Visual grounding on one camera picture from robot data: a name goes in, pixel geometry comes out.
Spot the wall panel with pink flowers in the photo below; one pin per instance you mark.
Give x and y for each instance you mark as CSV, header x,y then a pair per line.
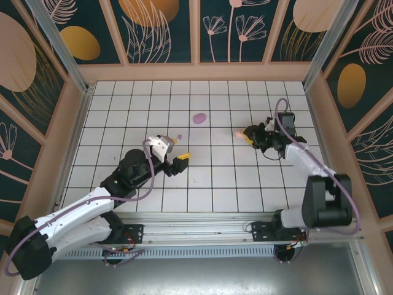
x,y
221,46

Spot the pink earbud charging case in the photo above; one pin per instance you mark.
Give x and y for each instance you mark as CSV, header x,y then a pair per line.
x,y
238,133

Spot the wall panel with orange circle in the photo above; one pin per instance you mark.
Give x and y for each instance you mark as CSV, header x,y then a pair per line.
x,y
153,46

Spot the aluminium corner post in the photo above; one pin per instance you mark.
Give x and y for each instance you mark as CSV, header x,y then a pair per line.
x,y
328,46
61,46

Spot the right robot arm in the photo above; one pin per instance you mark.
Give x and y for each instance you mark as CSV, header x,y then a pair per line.
x,y
307,163

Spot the wall panel with beige circle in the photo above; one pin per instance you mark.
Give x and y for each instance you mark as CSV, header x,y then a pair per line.
x,y
294,46

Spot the aluminium side rail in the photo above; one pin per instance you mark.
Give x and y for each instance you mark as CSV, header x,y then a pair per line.
x,y
327,153
74,153

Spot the purple earbud charging case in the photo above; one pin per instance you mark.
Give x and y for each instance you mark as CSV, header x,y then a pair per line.
x,y
199,118

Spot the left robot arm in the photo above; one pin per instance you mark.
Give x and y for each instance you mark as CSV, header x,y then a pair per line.
x,y
70,215

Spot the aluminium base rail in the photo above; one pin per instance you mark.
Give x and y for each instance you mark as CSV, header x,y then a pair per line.
x,y
199,230

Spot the wall panel with orange oval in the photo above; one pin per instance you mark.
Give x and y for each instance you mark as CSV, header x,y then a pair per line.
x,y
80,43

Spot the dark leaf print wall panel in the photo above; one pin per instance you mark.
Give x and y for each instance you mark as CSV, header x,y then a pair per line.
x,y
368,77
377,169
18,61
15,184

